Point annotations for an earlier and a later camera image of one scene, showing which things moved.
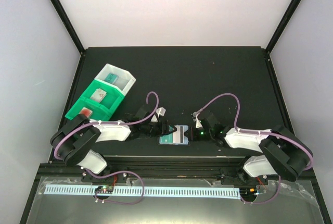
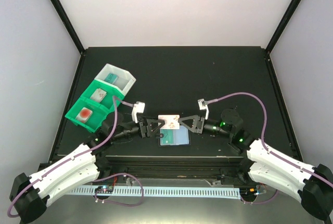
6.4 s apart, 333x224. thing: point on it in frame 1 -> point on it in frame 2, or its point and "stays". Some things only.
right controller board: (248, 194) stays
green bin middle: (104, 95) stays
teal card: (167, 138) stays
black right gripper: (189, 136) -> (197, 126)
